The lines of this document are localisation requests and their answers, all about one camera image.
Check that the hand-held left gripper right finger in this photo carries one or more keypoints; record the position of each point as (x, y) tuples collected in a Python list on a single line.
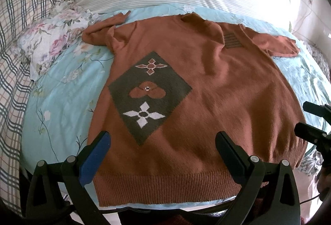
[(228, 148)]

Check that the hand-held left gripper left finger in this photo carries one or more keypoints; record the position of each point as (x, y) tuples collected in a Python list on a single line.
[(97, 155)]

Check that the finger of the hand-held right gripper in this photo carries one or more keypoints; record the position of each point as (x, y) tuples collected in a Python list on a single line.
[(310, 133), (314, 110)]

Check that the brown knit sweater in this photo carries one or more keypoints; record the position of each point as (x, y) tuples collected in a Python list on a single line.
[(206, 80)]

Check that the light blue floral bedsheet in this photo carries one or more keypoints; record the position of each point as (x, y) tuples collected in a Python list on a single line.
[(64, 101)]

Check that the plaid blanket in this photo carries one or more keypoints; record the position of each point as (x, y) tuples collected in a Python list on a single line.
[(15, 85)]

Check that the white pink floral cloth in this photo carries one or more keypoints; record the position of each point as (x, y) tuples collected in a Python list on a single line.
[(51, 36)]

